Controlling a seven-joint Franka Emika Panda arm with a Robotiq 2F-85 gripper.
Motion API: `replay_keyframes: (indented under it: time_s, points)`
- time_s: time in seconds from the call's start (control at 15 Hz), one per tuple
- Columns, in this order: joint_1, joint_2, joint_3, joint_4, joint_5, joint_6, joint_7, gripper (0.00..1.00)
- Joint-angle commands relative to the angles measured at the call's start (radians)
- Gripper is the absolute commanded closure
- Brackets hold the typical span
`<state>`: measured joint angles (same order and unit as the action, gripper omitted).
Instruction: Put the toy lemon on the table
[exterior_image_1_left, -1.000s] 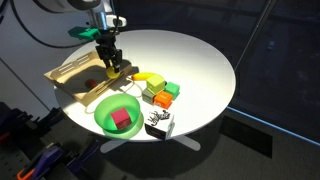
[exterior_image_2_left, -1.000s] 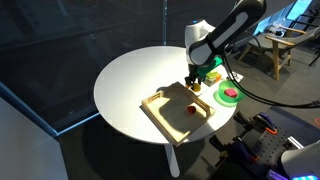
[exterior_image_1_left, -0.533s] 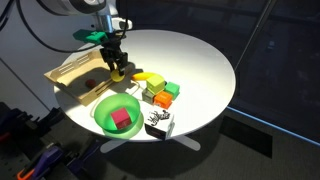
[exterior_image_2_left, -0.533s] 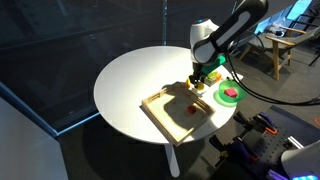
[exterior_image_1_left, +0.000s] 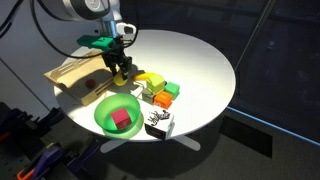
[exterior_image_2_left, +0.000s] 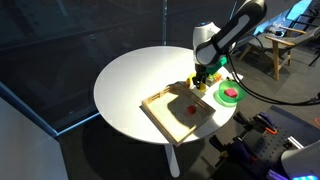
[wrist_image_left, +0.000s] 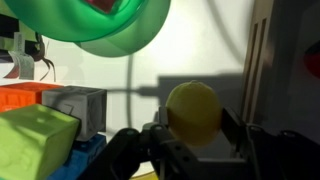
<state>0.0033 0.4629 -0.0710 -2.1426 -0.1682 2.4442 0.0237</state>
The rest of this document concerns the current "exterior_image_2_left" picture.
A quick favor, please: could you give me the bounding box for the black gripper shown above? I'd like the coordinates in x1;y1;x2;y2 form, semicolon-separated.
192;63;210;89

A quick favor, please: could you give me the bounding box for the yellow toy lemon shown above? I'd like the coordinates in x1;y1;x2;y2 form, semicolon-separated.
195;83;208;93

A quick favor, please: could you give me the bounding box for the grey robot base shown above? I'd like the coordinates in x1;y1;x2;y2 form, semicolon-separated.
280;139;320;180

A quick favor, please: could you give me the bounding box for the red toy fruit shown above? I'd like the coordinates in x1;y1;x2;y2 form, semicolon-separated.
186;104;197;116

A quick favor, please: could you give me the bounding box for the pink cube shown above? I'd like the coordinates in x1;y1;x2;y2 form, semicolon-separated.
223;87;239;99

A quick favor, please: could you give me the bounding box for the green plastic bowl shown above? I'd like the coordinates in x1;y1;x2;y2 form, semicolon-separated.
212;80;248;108

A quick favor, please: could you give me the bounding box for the zebra print box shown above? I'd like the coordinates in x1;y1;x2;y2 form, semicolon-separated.
227;72;245;84

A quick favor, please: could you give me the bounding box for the light wooden tray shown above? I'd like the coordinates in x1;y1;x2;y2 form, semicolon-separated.
140;82;217;147

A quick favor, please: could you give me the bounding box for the white table base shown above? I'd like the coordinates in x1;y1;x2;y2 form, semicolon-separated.
164;143;181;179

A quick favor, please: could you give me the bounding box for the wooden armchair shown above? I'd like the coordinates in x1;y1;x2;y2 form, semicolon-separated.
237;24;320;81

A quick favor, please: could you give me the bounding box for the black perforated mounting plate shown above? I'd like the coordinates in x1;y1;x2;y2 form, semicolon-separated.
240;126;309;180

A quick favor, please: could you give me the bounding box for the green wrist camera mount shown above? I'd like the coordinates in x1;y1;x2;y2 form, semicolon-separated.
205;55;229;76

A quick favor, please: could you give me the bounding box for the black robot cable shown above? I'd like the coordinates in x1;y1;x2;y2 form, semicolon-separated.
225;31;320;108

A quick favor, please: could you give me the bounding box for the silver metal rail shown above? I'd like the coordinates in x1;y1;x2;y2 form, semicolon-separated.
286;135;305;150

